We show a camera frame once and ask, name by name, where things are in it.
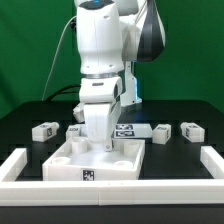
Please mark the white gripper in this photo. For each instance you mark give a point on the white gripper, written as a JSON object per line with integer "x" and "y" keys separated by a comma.
{"x": 99, "y": 109}

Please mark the white square tabletop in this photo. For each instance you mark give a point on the white square tabletop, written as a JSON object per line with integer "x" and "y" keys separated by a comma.
{"x": 78, "y": 160}

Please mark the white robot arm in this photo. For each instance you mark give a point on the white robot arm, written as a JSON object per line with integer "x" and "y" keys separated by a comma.
{"x": 111, "y": 33}

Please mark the white U-shaped fence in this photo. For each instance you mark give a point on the white U-shaped fence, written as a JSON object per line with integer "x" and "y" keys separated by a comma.
{"x": 56, "y": 193}

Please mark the green backdrop curtain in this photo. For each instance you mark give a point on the green backdrop curtain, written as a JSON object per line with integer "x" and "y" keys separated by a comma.
{"x": 37, "y": 52}

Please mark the white marker base plate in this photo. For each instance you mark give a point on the white marker base plate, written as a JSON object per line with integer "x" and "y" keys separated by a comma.
{"x": 133, "y": 131}

